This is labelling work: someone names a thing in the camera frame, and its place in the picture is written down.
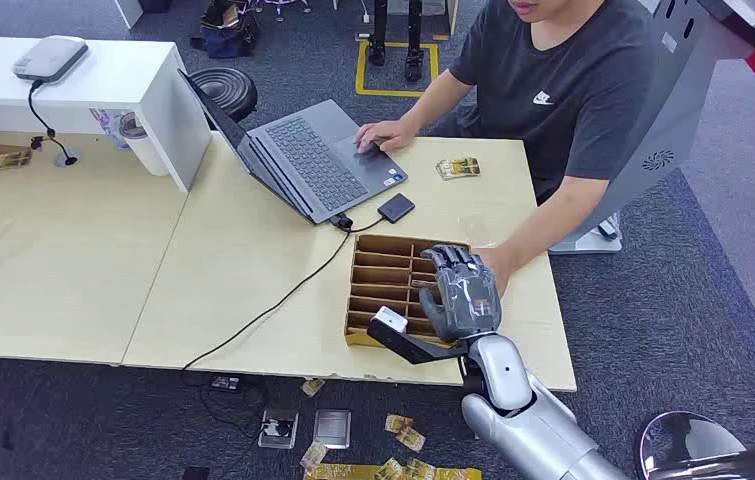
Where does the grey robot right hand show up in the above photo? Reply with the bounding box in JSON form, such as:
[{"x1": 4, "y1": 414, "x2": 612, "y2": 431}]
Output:
[{"x1": 418, "y1": 244, "x2": 503, "y2": 344}]

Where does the person's left hand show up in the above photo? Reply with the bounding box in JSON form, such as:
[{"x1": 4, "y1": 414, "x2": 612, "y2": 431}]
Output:
[{"x1": 472, "y1": 245, "x2": 517, "y2": 299}]

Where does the person's right hand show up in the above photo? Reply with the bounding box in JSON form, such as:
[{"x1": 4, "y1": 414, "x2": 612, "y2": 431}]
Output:
[{"x1": 353, "y1": 119, "x2": 418, "y2": 157}]

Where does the person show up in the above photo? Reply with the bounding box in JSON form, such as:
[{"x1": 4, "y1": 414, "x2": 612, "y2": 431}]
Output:
[{"x1": 353, "y1": 0, "x2": 660, "y2": 299}]

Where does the yellow floor tape square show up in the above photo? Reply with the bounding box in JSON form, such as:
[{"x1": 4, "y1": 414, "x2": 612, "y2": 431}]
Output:
[{"x1": 355, "y1": 40, "x2": 440, "y2": 99}]

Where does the black external drive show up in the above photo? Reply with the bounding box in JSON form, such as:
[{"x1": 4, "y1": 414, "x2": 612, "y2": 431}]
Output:
[{"x1": 376, "y1": 192, "x2": 417, "y2": 225}]

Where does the grey laptop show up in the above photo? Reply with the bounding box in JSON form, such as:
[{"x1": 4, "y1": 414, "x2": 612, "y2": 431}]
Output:
[{"x1": 178, "y1": 68, "x2": 409, "y2": 227}]

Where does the stack of patterned cards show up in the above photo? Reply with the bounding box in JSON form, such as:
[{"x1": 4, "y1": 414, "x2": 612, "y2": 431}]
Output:
[{"x1": 435, "y1": 156, "x2": 482, "y2": 181}]

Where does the cardboard compartment box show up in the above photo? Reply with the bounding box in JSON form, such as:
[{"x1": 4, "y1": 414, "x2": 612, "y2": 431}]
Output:
[{"x1": 343, "y1": 233, "x2": 478, "y2": 350}]

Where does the black robot leg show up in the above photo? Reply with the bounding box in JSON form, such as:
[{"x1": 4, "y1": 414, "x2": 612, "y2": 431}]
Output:
[
  {"x1": 404, "y1": 0, "x2": 426, "y2": 83},
  {"x1": 368, "y1": 0, "x2": 390, "y2": 68}
]

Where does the black round stool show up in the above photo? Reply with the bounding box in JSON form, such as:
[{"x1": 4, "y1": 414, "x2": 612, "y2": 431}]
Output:
[{"x1": 188, "y1": 67, "x2": 259, "y2": 127}]

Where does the metal floor plate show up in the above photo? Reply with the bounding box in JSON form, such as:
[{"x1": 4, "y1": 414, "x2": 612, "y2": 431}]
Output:
[{"x1": 312, "y1": 409, "x2": 353, "y2": 451}]

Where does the dark backpack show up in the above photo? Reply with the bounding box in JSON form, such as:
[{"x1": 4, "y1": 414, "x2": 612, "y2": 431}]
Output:
[{"x1": 190, "y1": 0, "x2": 261, "y2": 60}]

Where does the yellow patterned strip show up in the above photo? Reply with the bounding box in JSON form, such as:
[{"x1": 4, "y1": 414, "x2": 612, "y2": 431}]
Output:
[{"x1": 304, "y1": 463, "x2": 483, "y2": 480}]

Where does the grey kiosk stand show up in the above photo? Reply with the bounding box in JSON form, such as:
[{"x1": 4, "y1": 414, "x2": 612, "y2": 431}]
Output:
[{"x1": 547, "y1": 0, "x2": 755, "y2": 256}]

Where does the metal floor socket box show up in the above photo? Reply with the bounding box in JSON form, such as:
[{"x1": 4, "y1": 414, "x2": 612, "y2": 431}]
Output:
[{"x1": 257, "y1": 408, "x2": 300, "y2": 451}]

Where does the white cup with lid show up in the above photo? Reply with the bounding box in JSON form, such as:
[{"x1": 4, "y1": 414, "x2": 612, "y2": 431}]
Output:
[{"x1": 118, "y1": 112, "x2": 171, "y2": 178}]

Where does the shiny chrome disc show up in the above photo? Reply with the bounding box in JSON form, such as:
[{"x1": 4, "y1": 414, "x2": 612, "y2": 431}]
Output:
[{"x1": 637, "y1": 410, "x2": 747, "y2": 480}]

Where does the white desk shelf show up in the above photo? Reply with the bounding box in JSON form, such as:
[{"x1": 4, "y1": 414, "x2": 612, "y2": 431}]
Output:
[{"x1": 0, "y1": 36, "x2": 213, "y2": 193}]

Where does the grey flat electronic device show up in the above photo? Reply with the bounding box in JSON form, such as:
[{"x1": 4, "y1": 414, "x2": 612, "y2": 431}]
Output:
[{"x1": 12, "y1": 35, "x2": 89, "y2": 84}]

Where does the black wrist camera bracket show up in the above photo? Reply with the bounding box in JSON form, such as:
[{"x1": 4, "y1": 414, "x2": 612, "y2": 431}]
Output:
[{"x1": 366, "y1": 319, "x2": 470, "y2": 367}]

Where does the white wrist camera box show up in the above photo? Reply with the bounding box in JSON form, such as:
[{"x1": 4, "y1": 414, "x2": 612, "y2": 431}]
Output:
[{"x1": 374, "y1": 305, "x2": 409, "y2": 335}]

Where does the long black laptop cable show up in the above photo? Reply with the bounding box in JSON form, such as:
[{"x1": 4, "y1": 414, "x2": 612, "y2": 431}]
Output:
[{"x1": 181, "y1": 213, "x2": 388, "y2": 372}]

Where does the tangled black floor cable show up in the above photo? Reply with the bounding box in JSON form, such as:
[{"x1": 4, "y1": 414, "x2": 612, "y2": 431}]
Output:
[{"x1": 181, "y1": 369, "x2": 274, "y2": 440}]

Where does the black device cable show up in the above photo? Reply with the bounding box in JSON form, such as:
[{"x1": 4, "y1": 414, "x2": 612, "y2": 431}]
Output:
[{"x1": 27, "y1": 79, "x2": 79, "y2": 167}]

